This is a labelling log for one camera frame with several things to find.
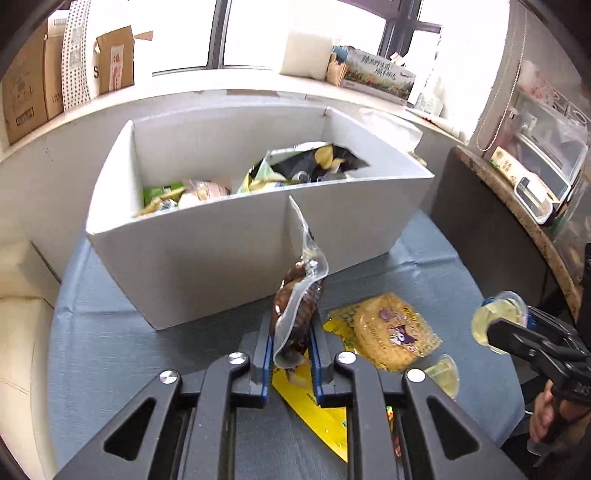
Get clear lidded food container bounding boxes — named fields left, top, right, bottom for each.
left=514, top=176, right=556, bottom=225

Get brown cardboard box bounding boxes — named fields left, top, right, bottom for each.
left=1, top=23, right=49, bottom=145

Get yellow cartoon cookie packet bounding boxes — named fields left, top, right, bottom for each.
left=329, top=292, right=443, bottom=373

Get white bottle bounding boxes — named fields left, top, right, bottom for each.
left=416, top=91, right=445, bottom=117

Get white tube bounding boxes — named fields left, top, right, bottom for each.
left=424, top=115, right=464, bottom=140

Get beige cardboard box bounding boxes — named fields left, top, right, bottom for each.
left=43, top=9, right=66, bottom=121

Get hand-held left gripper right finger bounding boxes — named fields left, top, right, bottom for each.
left=309, top=318, right=528, bottom=480

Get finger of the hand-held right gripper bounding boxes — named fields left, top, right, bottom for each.
left=525, top=306, right=588, bottom=354
left=486, top=320, right=581, bottom=366

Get black and yellow snack bag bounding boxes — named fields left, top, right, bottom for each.
left=270, top=142, right=371, bottom=185

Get thin green snack packet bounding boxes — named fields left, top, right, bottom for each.
left=142, top=182, right=186, bottom=216

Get printed landscape box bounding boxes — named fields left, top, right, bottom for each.
left=341, top=46, right=417, bottom=105

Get clear jelly cup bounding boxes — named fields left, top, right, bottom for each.
left=424, top=354, right=461, bottom=400
left=471, top=291, right=530, bottom=355

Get clear plastic storage bin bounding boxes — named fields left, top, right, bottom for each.
left=510, top=85, right=589, bottom=217

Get beaded blind cord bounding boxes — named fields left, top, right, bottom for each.
left=477, top=0, right=529, bottom=153

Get flat yellow snack packet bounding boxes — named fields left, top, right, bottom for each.
left=271, top=322, right=350, bottom=463

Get green white snack packet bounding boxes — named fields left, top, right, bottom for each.
left=237, top=152, right=288, bottom=195

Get person's right hand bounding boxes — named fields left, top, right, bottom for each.
left=529, top=384, right=591, bottom=457

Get white sofa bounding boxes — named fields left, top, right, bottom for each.
left=0, top=239, right=62, bottom=467

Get open cardboard box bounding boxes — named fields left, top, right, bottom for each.
left=93, top=25, right=154, bottom=96

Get green white carton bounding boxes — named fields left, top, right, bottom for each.
left=488, top=145, right=528, bottom=186

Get brown snack clear packet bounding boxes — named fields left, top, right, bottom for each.
left=272, top=196, right=330, bottom=370

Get black window frame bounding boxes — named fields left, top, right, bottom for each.
left=148, top=0, right=444, bottom=75

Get plain white box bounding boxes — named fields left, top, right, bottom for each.
left=278, top=29, right=334, bottom=80

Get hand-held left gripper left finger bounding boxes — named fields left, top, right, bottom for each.
left=53, top=318, right=274, bottom=480

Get stone counter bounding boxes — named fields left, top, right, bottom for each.
left=442, top=145, right=583, bottom=320

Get white cardboard box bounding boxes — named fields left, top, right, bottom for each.
left=85, top=106, right=435, bottom=331

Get dotted white paper bag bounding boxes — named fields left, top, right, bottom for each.
left=61, top=0, right=101, bottom=112

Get blue tablecloth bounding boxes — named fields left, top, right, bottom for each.
left=46, top=208, right=532, bottom=480

